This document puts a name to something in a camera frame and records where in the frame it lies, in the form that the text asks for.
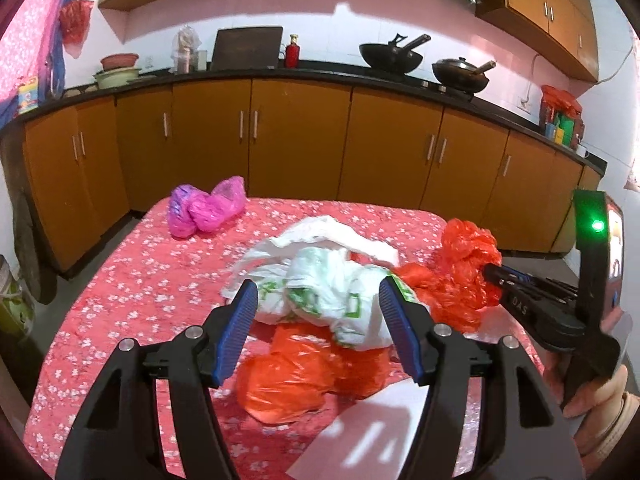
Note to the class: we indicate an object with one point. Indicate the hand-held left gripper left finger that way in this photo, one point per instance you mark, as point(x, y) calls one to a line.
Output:
point(237, 325)

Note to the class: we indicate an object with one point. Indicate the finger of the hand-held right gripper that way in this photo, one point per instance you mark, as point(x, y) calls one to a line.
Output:
point(520, 280)

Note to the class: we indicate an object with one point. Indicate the gas stove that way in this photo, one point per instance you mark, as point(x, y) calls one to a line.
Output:
point(440, 88)

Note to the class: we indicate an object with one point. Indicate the green patterned container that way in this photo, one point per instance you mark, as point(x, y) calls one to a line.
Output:
point(15, 305)

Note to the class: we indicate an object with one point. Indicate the dark rectangular board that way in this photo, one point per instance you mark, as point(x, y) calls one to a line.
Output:
point(245, 50)

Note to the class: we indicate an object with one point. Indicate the pink floral door curtain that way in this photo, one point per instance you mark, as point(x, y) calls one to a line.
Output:
point(30, 25)

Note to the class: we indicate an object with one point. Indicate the clear bag with jar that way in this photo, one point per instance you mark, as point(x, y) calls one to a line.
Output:
point(187, 52)

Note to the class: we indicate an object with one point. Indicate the red plastic bag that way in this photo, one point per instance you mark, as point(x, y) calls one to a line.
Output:
point(75, 22)
point(460, 260)

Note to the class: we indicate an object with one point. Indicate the white cup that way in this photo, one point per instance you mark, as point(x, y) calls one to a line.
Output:
point(582, 150)

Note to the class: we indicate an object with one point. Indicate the large white plastic bag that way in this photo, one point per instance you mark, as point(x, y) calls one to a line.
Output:
point(370, 425)

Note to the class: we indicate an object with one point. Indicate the orange plastic bag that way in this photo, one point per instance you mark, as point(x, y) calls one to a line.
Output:
point(285, 375)

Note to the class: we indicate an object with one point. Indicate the crumpled white plastic bag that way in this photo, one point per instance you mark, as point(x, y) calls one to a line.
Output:
point(325, 232)

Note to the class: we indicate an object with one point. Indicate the colourful box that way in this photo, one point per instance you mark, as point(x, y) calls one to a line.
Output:
point(28, 96)

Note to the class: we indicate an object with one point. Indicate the red floral tablecloth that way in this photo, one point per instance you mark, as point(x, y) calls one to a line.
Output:
point(125, 285)

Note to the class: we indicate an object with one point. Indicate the black wok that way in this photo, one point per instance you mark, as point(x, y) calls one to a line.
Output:
point(390, 55)

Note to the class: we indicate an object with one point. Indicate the red bottle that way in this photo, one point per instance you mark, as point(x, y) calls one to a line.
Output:
point(292, 55)

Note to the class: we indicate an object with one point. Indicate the green basin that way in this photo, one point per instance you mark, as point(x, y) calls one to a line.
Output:
point(115, 79)

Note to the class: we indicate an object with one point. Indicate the white green printed plastic bag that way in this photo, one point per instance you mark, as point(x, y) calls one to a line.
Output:
point(325, 280)

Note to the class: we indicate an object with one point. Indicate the person's right hand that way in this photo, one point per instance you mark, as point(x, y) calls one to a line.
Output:
point(607, 395)

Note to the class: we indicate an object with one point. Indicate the hanging red plastic bag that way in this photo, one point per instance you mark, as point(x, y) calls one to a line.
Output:
point(75, 22)

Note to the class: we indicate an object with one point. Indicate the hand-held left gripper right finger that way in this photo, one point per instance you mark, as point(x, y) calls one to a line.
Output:
point(397, 320)

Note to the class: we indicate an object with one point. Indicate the red bag with boxes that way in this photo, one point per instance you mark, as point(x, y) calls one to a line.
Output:
point(560, 110)

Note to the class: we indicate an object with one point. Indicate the pink basin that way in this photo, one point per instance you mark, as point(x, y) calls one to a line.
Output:
point(120, 61)

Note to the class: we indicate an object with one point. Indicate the pink plastic bag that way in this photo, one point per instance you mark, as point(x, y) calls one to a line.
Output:
point(205, 210)

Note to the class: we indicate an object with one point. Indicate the black countertop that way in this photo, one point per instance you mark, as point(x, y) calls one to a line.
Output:
point(320, 74)

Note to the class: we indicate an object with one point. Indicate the black pan with lid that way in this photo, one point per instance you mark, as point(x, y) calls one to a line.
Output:
point(457, 75)

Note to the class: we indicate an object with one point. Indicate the row of wooden lower cabinets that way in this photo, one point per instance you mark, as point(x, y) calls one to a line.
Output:
point(300, 135)

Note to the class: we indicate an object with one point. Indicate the wall socket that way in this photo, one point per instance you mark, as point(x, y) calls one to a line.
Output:
point(525, 106)

